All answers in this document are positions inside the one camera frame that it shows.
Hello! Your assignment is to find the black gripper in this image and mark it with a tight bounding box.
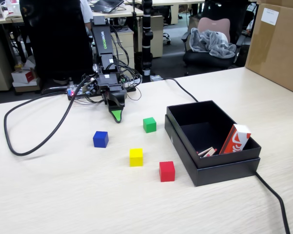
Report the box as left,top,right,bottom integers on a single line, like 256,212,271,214
97,74,127,124

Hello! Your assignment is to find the green cube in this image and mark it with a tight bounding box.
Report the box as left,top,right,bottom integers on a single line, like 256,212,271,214
143,117,157,134

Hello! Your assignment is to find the blue cube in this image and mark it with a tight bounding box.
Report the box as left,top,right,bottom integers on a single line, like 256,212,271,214
92,131,109,148

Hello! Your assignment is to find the yellow cube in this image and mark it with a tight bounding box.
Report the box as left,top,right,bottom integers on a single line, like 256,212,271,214
129,148,144,167

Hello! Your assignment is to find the red cube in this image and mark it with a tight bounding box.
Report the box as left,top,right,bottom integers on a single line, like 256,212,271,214
159,161,176,183

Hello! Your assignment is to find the white power strip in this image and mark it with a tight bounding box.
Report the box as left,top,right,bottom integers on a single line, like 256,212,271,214
122,75,143,85

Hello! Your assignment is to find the controller board with red LED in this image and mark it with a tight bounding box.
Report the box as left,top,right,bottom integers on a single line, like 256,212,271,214
66,84,88,100

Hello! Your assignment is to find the black segmented pole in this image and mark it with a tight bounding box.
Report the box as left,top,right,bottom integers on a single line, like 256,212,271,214
141,0,154,82

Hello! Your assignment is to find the beige side cabinet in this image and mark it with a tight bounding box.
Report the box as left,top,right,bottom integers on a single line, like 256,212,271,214
149,15,165,59

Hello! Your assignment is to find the black high-back office chair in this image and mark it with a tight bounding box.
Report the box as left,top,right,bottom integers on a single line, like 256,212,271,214
19,0,94,96

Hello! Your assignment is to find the white and red small box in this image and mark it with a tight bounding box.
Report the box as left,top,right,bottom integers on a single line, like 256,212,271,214
11,69,39,85

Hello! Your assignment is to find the seated person in white shirt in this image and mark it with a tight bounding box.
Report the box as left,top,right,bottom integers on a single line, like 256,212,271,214
80,0,94,24

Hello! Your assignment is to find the black laptop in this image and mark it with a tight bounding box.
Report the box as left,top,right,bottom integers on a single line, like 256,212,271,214
90,0,125,14

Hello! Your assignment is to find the grey blanket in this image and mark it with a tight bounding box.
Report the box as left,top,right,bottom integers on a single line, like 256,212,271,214
189,27,237,59

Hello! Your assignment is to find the black open box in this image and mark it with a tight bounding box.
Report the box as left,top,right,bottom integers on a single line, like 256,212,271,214
166,99,262,169
164,114,261,188

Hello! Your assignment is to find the red and white matchbox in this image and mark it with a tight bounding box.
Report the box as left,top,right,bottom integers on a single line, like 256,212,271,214
218,123,252,155

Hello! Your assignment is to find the pink office chair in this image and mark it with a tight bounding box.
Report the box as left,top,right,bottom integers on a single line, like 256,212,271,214
181,17,245,70

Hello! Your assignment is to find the large cardboard box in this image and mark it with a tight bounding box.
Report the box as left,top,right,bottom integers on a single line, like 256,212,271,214
244,0,293,96

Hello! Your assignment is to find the white shipping label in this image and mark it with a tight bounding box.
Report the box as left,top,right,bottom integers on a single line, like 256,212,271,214
261,7,280,26

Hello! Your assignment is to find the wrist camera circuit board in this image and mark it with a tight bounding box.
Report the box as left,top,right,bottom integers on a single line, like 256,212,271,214
81,79,99,96

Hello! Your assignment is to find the thick black camera cable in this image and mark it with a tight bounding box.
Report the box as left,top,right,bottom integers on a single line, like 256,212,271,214
3,79,89,157

